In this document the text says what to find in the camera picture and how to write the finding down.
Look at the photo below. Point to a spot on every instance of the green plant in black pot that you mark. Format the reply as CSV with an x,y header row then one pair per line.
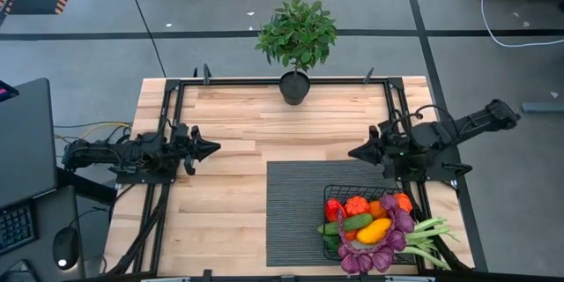
x,y
297,35

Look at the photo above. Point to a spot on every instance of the dark grey computer monitor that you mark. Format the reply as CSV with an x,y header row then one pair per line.
x,y
26,141

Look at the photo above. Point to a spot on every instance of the backlit computer keyboard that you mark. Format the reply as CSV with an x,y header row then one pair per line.
x,y
15,229

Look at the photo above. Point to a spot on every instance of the yellow orange mango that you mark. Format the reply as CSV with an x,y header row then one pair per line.
x,y
373,231

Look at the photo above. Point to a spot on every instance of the grey woven placemat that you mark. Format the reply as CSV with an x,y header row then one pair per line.
x,y
295,220

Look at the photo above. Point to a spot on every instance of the grey desk foot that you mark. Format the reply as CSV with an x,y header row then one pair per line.
x,y
542,107

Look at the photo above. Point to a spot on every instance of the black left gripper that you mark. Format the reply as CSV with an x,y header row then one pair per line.
x,y
185,147

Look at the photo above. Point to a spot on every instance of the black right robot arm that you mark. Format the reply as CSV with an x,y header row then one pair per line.
x,y
476,121

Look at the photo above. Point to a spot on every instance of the red orange mango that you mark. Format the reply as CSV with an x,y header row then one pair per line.
x,y
335,209

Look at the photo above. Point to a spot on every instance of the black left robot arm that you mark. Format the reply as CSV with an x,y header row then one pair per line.
x,y
101,152

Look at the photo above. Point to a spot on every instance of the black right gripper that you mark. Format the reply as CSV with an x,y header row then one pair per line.
x,y
394,150

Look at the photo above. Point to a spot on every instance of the green cucumber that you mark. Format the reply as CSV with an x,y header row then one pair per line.
x,y
352,223

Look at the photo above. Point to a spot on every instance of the dark grey side desk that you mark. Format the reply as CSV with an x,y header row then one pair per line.
x,y
44,211

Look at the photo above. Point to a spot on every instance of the green avocado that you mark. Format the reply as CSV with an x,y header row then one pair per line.
x,y
330,242

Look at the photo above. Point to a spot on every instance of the black metal table frame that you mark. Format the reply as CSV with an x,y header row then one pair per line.
x,y
238,82

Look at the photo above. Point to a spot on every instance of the purple onion braid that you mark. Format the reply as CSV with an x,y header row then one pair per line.
x,y
381,260

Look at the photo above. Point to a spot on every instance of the round orange fruit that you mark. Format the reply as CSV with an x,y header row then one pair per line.
x,y
377,210

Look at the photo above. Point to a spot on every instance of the red-orange toy pumpkin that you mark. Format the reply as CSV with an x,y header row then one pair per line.
x,y
356,206

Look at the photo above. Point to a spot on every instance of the black computer mouse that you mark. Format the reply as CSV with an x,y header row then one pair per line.
x,y
66,247

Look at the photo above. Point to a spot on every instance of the black device with pink light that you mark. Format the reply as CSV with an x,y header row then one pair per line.
x,y
6,90

